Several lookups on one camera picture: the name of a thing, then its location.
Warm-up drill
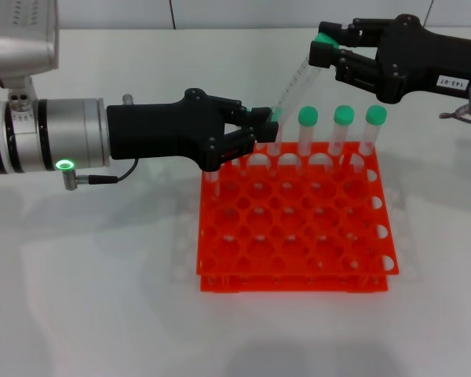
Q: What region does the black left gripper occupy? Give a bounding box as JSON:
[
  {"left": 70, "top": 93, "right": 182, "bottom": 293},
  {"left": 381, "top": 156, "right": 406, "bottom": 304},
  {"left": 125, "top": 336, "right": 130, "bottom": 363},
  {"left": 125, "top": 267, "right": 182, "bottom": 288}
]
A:
[{"left": 106, "top": 88, "right": 280, "bottom": 173}]

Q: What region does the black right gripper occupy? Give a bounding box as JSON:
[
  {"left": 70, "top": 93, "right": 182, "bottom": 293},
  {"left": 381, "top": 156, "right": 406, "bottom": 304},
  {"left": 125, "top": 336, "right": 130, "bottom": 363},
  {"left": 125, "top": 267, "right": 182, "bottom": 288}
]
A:
[{"left": 309, "top": 14, "right": 471, "bottom": 105}]

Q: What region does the orange plastic test tube rack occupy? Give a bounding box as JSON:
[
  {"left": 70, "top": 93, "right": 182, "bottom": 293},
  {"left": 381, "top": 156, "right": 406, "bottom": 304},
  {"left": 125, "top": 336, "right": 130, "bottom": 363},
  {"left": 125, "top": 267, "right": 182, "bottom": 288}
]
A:
[{"left": 195, "top": 141, "right": 400, "bottom": 294}]

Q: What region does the left gripper cable with connector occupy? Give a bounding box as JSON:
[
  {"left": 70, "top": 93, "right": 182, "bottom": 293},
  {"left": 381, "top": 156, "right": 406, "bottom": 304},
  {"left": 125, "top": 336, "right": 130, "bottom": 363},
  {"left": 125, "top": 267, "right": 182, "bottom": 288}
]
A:
[{"left": 62, "top": 156, "right": 139, "bottom": 192}]

